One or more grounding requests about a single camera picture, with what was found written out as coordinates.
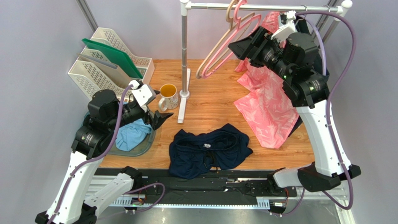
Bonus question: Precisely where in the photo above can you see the pink plastic hanger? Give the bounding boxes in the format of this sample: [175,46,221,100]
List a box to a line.
[200,0,263,79]

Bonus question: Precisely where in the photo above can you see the navy blue shorts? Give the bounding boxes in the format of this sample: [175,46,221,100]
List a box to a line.
[169,124,253,179]

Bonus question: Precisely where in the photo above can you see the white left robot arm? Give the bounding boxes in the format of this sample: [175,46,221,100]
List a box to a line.
[35,85,171,224]

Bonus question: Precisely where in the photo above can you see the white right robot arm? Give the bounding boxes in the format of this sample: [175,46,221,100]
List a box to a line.
[228,26,362,192]

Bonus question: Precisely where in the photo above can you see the light blue shorts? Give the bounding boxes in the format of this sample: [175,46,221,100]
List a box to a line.
[115,119,152,152]

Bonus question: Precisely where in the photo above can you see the beige plastic hanger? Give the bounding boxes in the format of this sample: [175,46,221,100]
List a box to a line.
[195,0,256,79]

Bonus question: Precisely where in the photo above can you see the black hanging shorts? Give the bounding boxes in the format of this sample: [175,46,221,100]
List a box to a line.
[288,19,323,137]

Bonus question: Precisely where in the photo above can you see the pink patterned shorts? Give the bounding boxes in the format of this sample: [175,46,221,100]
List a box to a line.
[233,11,300,149]

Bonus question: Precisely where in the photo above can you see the white mug with yellow inside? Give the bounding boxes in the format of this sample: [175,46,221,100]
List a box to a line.
[158,84,179,112]

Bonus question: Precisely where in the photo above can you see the teal plastic tray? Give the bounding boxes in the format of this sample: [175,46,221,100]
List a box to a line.
[108,119,156,157]

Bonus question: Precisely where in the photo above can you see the silver clothes rack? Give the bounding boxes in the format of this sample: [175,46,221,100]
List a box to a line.
[177,0,353,124]

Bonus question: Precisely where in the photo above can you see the grey folder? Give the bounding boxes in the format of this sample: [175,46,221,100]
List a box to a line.
[78,54,134,88]

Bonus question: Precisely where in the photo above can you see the green folder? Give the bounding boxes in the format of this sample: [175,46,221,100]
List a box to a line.
[82,38,143,79]

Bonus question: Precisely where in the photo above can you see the white mesh file organizer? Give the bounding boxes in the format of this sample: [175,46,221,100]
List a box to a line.
[68,28,155,98]

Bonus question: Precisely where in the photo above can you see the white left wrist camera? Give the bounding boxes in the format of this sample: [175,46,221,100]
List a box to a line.
[128,80,156,112]

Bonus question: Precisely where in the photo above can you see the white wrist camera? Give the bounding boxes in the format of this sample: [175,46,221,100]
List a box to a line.
[128,80,156,112]
[271,10,305,43]

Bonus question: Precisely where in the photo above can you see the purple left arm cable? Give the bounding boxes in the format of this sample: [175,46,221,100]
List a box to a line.
[46,84,135,224]

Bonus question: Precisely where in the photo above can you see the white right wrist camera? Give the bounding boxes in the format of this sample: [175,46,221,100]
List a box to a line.
[271,10,305,43]

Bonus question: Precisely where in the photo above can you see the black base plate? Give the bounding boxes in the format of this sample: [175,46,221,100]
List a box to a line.
[115,169,301,207]

